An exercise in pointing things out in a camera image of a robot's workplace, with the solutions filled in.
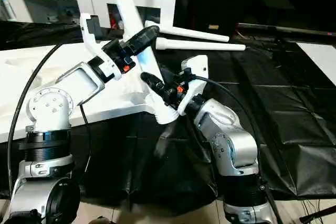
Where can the white plastic table top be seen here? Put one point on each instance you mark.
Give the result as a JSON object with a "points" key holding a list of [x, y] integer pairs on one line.
{"points": [[16, 77]]}

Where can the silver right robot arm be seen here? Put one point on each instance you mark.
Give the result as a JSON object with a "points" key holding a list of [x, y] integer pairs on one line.
{"points": [[226, 135]]}

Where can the black work surface mat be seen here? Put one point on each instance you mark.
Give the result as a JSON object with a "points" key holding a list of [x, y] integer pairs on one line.
{"points": [[294, 119]]}

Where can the black slanted stand bar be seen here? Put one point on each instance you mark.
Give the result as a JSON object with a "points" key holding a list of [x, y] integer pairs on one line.
{"points": [[317, 213]]}

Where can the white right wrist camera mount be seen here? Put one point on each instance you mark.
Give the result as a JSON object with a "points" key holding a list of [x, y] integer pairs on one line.
{"points": [[193, 77]]}

